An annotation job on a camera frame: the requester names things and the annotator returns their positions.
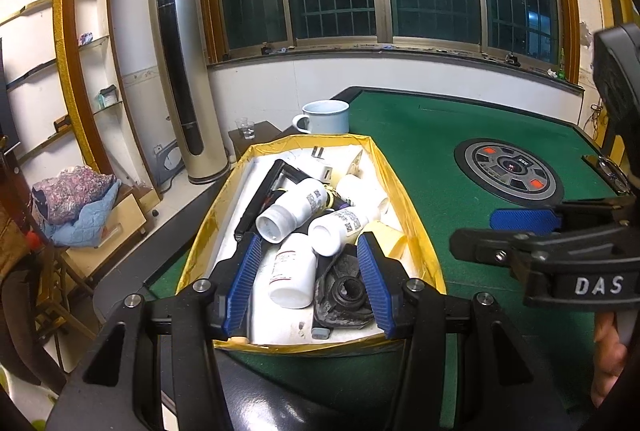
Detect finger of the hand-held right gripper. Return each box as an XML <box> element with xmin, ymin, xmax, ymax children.
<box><xmin>489</xmin><ymin>195</ymin><xmax>629</xmax><ymax>233</ymax></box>
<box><xmin>448</xmin><ymin>228</ymin><xmax>557</xmax><ymax>268</ymax></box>

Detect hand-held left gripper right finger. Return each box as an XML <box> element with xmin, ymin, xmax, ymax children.
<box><xmin>356</xmin><ymin>231</ymin><xmax>576</xmax><ymax>431</ymax></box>

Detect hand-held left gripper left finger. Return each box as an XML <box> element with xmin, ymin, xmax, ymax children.
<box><xmin>45</xmin><ymin>233</ymin><xmax>264</xmax><ymax>431</ymax></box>

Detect clear black plastic part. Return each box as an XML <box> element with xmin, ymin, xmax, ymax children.
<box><xmin>312</xmin><ymin>253</ymin><xmax>377</xmax><ymax>330</ymax></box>

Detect white plastic bottle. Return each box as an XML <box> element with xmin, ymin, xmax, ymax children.
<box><xmin>335</xmin><ymin>173</ymin><xmax>389</xmax><ymax>223</ymax></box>
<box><xmin>255</xmin><ymin>178</ymin><xmax>330</xmax><ymax>245</ymax></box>
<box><xmin>267</xmin><ymin>232</ymin><xmax>319</xmax><ymax>310</ymax></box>
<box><xmin>307</xmin><ymin>206</ymin><xmax>371</xmax><ymax>258</ymax></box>

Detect yellow cardboard box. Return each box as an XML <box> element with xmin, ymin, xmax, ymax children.
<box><xmin>175</xmin><ymin>134</ymin><xmax>448</xmax><ymax>355</ymax></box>

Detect white plug adapter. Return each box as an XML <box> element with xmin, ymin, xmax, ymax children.
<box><xmin>309</xmin><ymin>146</ymin><xmax>334</xmax><ymax>178</ymax></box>

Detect person's right hand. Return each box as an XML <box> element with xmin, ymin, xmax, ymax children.
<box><xmin>591</xmin><ymin>311</ymin><xmax>629</xmax><ymax>410</ymax></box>

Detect round table control panel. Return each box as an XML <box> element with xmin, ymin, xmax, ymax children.
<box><xmin>453</xmin><ymin>138</ymin><xmax>565</xmax><ymax>204</ymax></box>

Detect black eyeglasses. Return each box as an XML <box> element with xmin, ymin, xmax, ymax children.
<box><xmin>597</xmin><ymin>157</ymin><xmax>634</xmax><ymax>194</ymax></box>

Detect low wooden cabinet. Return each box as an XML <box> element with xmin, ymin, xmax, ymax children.
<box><xmin>59</xmin><ymin>183</ymin><xmax>162</xmax><ymax>283</ymax></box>

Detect small side table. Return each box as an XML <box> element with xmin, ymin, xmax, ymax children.
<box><xmin>228</xmin><ymin>120</ymin><xmax>282</xmax><ymax>163</ymax></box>

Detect blue quilted cloth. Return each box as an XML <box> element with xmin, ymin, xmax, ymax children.
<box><xmin>49</xmin><ymin>181</ymin><xmax>122</xmax><ymax>248</ymax></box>

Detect white enamel mug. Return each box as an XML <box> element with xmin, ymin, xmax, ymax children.
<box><xmin>291</xmin><ymin>99</ymin><xmax>350</xmax><ymax>134</ymax></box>

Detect wooden chair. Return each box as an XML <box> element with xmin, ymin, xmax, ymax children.
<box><xmin>27</xmin><ymin>238</ymin><xmax>98</xmax><ymax>344</ymax></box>

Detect floral cloth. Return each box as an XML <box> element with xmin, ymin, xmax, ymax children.
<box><xmin>31</xmin><ymin>164</ymin><xmax>119</xmax><ymax>228</ymax></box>

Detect tower air conditioner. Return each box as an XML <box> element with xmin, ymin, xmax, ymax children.
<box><xmin>145</xmin><ymin>0</ymin><xmax>232</xmax><ymax>185</ymax></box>

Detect white wall shelf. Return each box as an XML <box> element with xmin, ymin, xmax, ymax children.
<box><xmin>0</xmin><ymin>0</ymin><xmax>132</xmax><ymax>174</ymax></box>

